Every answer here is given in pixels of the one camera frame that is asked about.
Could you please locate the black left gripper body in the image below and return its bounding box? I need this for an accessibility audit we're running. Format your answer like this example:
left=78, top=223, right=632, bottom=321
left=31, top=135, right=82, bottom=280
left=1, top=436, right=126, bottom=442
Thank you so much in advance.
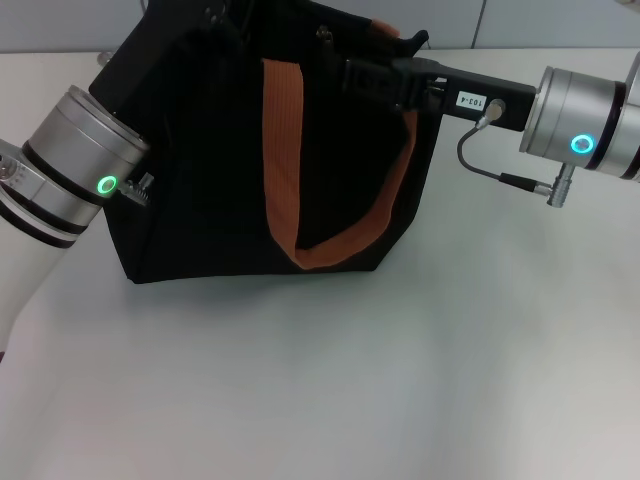
left=87, top=0, right=231, bottom=129

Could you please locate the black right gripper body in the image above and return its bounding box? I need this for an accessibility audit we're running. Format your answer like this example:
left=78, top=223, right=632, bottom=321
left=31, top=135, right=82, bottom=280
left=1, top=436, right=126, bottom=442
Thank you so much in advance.
left=393, top=56, right=539, bottom=134

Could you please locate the black bag with orange handles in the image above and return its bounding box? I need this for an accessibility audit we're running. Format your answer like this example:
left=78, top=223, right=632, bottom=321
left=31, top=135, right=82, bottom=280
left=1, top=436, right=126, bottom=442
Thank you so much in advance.
left=104, top=0, right=442, bottom=286

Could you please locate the right gripper cable with plugs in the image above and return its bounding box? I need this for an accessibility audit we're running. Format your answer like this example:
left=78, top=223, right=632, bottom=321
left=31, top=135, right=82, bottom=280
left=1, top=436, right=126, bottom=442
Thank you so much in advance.
left=456, top=97, right=577, bottom=212

